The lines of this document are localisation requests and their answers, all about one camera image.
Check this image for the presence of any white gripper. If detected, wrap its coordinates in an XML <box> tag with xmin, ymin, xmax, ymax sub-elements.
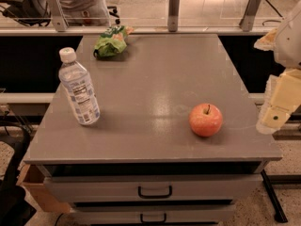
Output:
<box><xmin>254</xmin><ymin>1</ymin><xmax>301</xmax><ymax>135</ymax></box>

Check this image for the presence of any red apple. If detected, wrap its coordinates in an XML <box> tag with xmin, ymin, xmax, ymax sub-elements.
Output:
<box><xmin>189</xmin><ymin>104</ymin><xmax>223</xmax><ymax>137</ymax></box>

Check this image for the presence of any green rice chip bag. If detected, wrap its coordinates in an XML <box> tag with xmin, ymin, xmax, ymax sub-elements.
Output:
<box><xmin>93</xmin><ymin>25</ymin><xmax>134</xmax><ymax>58</ymax></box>

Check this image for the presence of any black table leg bar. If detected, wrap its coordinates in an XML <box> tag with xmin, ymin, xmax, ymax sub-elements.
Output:
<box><xmin>261</xmin><ymin>170</ymin><xmax>288</xmax><ymax>223</ymax></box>

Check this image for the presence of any grey top drawer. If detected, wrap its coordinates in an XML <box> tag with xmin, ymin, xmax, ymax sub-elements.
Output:
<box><xmin>44</xmin><ymin>174</ymin><xmax>261</xmax><ymax>203</ymax></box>

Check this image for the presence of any grey drawer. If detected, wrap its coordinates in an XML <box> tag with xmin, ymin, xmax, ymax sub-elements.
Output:
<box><xmin>71</xmin><ymin>204</ymin><xmax>235</xmax><ymax>225</ymax></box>
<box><xmin>44</xmin><ymin>174</ymin><xmax>261</xmax><ymax>203</ymax></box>

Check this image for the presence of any person in grey clothes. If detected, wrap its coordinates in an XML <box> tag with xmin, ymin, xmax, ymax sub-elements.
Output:
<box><xmin>59</xmin><ymin>0</ymin><xmax>110</xmax><ymax>26</ymax></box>

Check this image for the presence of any clear plastic water bottle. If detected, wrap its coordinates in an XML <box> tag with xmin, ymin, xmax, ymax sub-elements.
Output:
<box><xmin>58</xmin><ymin>47</ymin><xmax>100</xmax><ymax>125</ymax></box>

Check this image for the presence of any grey lower drawer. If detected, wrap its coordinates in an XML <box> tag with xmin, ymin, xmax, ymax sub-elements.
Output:
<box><xmin>71</xmin><ymin>204</ymin><xmax>235</xmax><ymax>225</ymax></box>

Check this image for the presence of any black office chair left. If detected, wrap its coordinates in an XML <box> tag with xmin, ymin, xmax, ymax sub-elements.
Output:
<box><xmin>0</xmin><ymin>0</ymin><xmax>51</xmax><ymax>26</ymax></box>

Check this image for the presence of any brown cardboard box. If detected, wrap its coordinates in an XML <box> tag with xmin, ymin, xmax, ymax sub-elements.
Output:
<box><xmin>18</xmin><ymin>165</ymin><xmax>71</xmax><ymax>213</ymax></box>

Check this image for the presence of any black chair foreground left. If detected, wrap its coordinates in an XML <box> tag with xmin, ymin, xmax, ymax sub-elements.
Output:
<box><xmin>0</xmin><ymin>121</ymin><xmax>37</xmax><ymax>226</ymax></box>

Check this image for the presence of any black floor cable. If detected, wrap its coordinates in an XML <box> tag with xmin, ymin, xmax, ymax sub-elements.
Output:
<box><xmin>261</xmin><ymin>0</ymin><xmax>285</xmax><ymax>27</ymax></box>

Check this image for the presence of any grey right rail post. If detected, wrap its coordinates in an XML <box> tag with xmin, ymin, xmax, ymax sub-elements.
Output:
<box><xmin>239</xmin><ymin>0</ymin><xmax>261</xmax><ymax>32</ymax></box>

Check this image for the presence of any grey rail post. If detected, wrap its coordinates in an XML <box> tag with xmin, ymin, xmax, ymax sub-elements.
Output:
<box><xmin>167</xmin><ymin>0</ymin><xmax>180</xmax><ymax>32</ymax></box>
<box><xmin>239</xmin><ymin>0</ymin><xmax>261</xmax><ymax>32</ymax></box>
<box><xmin>46</xmin><ymin>0</ymin><xmax>68</xmax><ymax>32</ymax></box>

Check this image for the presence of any grey middle rail post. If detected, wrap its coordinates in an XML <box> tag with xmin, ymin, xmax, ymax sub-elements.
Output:
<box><xmin>167</xmin><ymin>0</ymin><xmax>180</xmax><ymax>32</ymax></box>

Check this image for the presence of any black top drawer handle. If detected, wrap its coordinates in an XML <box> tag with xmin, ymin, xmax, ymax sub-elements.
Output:
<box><xmin>137</xmin><ymin>186</ymin><xmax>173</xmax><ymax>200</ymax></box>

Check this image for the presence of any black drawer handle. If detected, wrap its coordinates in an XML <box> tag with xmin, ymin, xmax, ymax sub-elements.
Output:
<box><xmin>137</xmin><ymin>186</ymin><xmax>173</xmax><ymax>200</ymax></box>
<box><xmin>139</xmin><ymin>213</ymin><xmax>167</xmax><ymax>224</ymax></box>

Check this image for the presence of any black lower drawer handle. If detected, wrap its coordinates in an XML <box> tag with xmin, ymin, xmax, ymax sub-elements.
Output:
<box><xmin>139</xmin><ymin>213</ymin><xmax>167</xmax><ymax>224</ymax></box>

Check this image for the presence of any grey left rail post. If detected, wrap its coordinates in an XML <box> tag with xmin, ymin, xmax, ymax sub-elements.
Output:
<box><xmin>46</xmin><ymin>0</ymin><xmax>68</xmax><ymax>32</ymax></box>

